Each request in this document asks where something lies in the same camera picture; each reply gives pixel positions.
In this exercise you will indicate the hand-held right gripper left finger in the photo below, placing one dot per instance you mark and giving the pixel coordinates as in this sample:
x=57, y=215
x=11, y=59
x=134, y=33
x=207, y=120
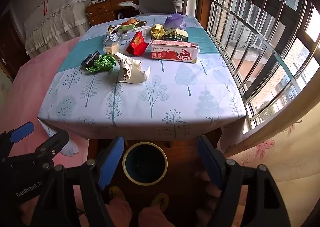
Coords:
x=111, y=164

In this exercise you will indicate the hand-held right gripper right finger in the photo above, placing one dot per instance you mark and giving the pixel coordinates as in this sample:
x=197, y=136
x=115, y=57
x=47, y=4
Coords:
x=208, y=162

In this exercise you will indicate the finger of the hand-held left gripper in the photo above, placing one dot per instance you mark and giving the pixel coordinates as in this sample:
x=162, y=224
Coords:
x=53, y=142
x=22, y=132

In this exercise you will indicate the round yellow-rimmed trash bin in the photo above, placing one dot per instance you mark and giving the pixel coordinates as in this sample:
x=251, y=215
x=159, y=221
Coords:
x=145, y=164

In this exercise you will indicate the crushed clear plastic bottle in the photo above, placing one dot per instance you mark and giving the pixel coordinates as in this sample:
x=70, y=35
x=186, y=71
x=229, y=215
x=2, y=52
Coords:
x=111, y=38

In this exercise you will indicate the orange gold snack bag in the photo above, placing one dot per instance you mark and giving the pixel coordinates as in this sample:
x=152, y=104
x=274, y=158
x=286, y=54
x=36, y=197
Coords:
x=130, y=21

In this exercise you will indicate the purple plastic tissue bag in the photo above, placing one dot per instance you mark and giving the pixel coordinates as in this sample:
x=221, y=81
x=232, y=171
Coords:
x=173, y=20

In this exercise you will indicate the yellow slipper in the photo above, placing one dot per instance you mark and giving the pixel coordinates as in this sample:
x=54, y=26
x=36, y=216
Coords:
x=160, y=200
x=116, y=193

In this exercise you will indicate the pink bed sheet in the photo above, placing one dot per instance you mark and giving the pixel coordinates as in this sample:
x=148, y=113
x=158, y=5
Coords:
x=27, y=92

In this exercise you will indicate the person's left leg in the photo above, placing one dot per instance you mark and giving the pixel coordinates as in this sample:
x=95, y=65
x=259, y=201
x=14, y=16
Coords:
x=120, y=212

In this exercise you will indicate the person's leg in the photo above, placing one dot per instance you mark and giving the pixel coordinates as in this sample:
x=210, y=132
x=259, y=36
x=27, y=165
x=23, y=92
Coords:
x=155, y=218
x=120, y=212

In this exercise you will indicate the person's right leg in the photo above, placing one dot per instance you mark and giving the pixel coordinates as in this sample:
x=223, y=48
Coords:
x=155, y=218

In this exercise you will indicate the tree-printed tablecloth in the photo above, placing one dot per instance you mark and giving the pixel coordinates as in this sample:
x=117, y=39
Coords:
x=175, y=97

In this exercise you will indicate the beige leaf-printed curtain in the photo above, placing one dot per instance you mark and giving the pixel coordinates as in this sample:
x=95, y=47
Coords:
x=287, y=152

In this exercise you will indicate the dark wooden door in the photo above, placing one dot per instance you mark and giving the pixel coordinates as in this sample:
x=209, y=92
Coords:
x=10, y=49

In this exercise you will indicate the small black box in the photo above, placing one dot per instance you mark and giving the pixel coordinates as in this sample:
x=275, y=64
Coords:
x=88, y=60

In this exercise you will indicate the crumpled green paper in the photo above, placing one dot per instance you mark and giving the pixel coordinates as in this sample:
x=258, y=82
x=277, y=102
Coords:
x=103, y=63

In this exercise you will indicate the crumpled white paper bag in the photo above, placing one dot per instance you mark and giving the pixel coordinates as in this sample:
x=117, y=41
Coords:
x=135, y=72

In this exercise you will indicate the small beige box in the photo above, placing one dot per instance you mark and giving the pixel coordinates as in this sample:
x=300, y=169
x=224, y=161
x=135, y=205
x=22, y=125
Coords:
x=112, y=48

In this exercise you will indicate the red fruit juice carton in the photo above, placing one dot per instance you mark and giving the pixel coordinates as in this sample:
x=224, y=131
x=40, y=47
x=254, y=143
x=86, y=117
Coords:
x=172, y=53

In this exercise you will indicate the white lace furniture cover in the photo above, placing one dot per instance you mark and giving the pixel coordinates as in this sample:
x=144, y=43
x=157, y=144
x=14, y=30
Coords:
x=55, y=17

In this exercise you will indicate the red snack packet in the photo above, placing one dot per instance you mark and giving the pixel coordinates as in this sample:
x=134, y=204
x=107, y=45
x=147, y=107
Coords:
x=136, y=43

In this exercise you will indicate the dark green chocolate box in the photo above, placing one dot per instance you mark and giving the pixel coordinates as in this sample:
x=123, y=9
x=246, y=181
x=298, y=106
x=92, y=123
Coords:
x=175, y=35

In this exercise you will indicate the steel window bars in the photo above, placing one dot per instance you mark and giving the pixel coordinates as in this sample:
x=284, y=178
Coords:
x=250, y=32

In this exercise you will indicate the crumpled gold foil wrapper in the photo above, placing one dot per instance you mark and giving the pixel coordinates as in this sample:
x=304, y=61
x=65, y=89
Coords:
x=157, y=31

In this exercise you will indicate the wooden desk with drawers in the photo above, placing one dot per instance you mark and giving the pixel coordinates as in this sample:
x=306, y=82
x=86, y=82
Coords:
x=102, y=9

